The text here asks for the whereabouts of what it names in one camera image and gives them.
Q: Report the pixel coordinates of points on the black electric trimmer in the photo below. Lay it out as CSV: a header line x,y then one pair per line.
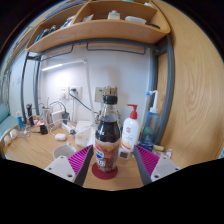
x,y
29,115

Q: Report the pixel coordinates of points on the small black object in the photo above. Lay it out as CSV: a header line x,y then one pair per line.
x,y
43,129

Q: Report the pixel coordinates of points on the wooden wardrobe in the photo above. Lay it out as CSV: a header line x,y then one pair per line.
x,y
196,83

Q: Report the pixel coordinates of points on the grey metal frame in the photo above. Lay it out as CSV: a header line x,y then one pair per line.
x,y
166,93

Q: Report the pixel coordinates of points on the blue bottle white spout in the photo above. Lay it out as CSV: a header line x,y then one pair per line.
x,y
151,123

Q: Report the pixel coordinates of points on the dark cola bottle black cap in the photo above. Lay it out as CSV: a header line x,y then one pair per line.
x,y
107,140

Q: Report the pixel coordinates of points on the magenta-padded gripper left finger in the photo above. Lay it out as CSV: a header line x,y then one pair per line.
x,y
78,160

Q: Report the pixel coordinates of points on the teal cushion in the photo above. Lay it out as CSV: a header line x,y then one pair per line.
x,y
5,118

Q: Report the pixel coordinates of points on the white box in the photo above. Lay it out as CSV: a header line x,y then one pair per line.
x,y
83,133

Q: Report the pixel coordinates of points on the white power adapter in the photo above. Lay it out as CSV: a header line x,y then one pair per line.
x,y
57,116

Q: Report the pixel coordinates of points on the white earbud case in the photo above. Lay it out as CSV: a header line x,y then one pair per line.
x,y
60,136

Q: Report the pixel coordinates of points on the white wall socket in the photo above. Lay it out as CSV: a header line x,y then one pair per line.
x,y
75,91

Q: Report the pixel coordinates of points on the blue box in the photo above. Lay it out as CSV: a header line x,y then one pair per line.
x,y
146,145

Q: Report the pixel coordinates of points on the blue tube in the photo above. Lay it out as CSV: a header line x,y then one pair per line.
x,y
20,121

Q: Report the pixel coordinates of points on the flat round red coaster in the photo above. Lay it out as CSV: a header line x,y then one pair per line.
x,y
100,175

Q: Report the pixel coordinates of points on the white lotion bottle red pump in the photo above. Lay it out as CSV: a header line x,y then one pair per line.
x,y
130,133

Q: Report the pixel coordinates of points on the small grey square clock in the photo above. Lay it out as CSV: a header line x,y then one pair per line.
x,y
124,154

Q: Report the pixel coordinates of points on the wooden shelf unit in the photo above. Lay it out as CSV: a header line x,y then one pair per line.
x,y
100,30

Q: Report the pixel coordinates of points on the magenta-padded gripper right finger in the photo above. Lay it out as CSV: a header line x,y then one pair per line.
x,y
148,160

